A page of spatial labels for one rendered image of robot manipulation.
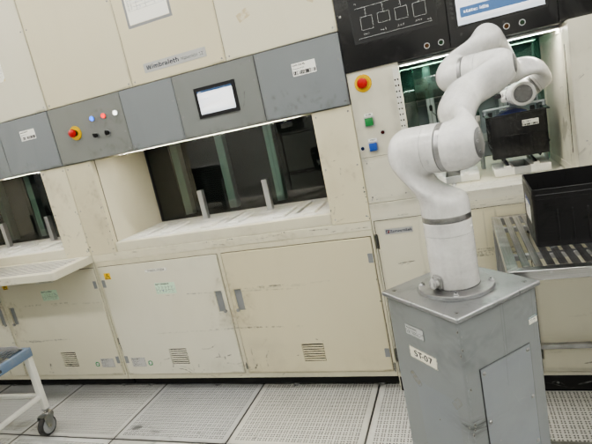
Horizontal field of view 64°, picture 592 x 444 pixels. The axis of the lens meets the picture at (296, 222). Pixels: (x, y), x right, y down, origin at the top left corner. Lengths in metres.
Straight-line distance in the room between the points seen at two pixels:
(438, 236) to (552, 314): 1.00
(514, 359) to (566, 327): 0.86
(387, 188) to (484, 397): 0.98
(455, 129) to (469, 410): 0.66
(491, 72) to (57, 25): 1.95
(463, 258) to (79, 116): 1.93
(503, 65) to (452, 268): 0.58
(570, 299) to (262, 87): 1.47
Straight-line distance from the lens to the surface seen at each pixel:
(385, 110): 1.93
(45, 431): 2.84
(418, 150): 1.17
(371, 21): 1.94
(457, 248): 1.21
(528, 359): 1.36
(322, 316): 2.20
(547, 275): 1.39
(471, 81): 1.39
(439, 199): 1.19
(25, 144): 2.82
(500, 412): 1.34
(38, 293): 3.07
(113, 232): 2.60
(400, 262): 2.03
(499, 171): 2.14
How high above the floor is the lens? 1.25
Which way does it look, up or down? 12 degrees down
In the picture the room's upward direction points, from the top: 12 degrees counter-clockwise
